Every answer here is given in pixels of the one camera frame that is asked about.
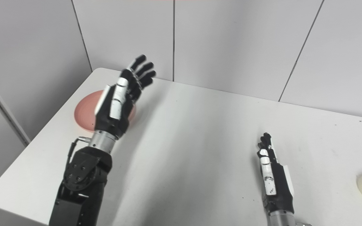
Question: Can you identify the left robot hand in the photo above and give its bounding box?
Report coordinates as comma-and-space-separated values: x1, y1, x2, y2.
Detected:
94, 55, 156, 139

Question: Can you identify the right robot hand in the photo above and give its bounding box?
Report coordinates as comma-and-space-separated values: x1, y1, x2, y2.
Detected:
257, 132, 295, 216

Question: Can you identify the pink round plate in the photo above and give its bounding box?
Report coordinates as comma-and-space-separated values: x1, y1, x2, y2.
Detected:
75, 90, 137, 132

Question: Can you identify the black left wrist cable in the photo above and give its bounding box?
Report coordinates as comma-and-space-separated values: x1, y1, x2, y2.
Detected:
65, 136, 92, 176

